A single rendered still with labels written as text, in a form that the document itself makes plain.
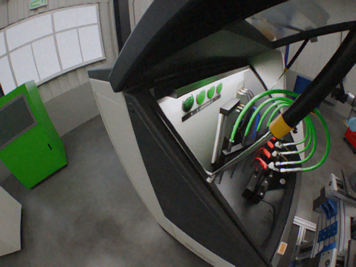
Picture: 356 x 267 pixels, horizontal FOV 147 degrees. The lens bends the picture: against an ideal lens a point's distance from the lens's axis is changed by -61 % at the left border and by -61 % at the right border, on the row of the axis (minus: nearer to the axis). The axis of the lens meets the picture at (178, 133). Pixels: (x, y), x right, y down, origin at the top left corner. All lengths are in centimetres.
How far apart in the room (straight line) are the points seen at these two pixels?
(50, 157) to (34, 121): 67
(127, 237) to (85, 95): 338
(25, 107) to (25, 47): 188
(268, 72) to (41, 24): 412
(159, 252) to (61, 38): 431
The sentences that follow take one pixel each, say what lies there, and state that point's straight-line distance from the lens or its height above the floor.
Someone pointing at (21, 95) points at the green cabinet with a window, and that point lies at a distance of 239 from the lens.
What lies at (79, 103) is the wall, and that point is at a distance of 394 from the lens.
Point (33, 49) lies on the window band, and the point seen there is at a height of 232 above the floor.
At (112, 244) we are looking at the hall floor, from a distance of 172.
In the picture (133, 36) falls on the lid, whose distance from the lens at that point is 16.
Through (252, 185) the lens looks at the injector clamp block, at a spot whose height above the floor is 98.
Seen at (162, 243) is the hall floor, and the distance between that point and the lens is 155.
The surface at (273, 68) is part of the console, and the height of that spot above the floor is 145.
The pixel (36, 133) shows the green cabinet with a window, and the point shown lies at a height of 86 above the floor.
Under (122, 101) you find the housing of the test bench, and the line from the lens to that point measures 29.
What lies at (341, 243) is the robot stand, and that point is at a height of 94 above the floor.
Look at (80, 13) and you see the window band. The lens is 421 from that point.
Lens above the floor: 153
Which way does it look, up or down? 37 degrees down
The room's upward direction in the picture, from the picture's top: 4 degrees counter-clockwise
